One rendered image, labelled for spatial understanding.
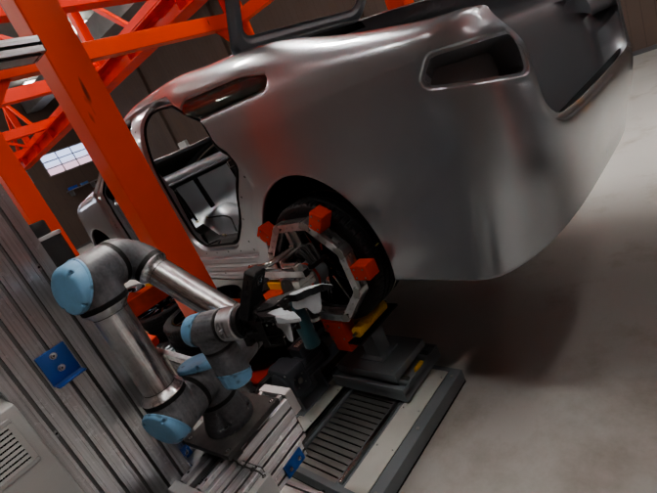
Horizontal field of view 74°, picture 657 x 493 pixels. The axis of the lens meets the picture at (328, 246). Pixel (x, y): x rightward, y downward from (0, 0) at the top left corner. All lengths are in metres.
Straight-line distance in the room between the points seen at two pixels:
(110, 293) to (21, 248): 0.28
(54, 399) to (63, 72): 1.36
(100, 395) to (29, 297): 0.32
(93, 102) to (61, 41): 0.25
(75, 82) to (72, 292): 1.25
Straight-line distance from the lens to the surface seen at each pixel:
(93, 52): 4.51
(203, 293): 1.14
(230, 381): 1.05
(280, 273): 1.90
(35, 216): 4.01
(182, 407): 1.25
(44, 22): 2.27
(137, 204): 2.15
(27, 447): 1.30
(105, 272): 1.14
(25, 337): 1.31
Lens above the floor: 1.57
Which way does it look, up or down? 18 degrees down
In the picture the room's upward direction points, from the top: 24 degrees counter-clockwise
